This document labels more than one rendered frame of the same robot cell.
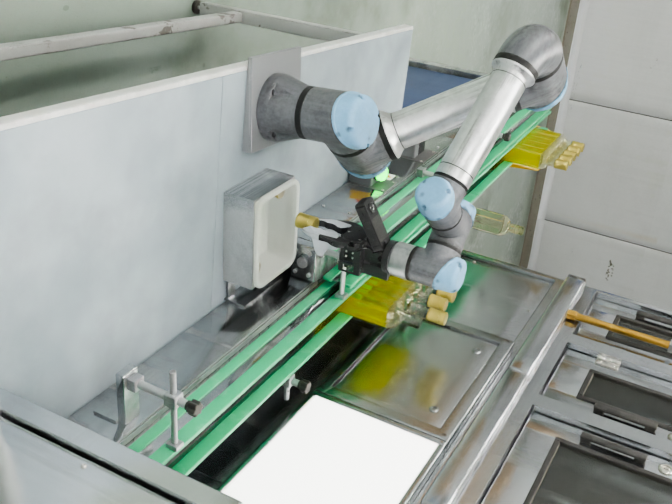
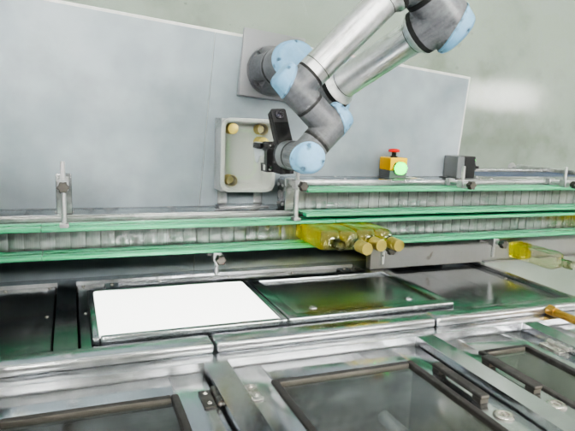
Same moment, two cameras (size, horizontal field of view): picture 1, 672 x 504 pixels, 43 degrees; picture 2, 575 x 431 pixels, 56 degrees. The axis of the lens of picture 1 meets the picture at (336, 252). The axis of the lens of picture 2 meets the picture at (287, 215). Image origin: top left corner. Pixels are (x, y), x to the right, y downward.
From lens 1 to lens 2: 143 cm
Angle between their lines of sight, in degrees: 43
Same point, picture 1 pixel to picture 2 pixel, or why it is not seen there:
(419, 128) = (347, 72)
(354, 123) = (281, 55)
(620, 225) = not seen: outside the picture
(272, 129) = (253, 77)
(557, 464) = (382, 373)
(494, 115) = (351, 18)
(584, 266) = not seen: outside the picture
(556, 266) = not seen: outside the picture
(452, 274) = (299, 150)
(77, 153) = (68, 31)
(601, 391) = (516, 358)
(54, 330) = (38, 140)
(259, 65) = (252, 35)
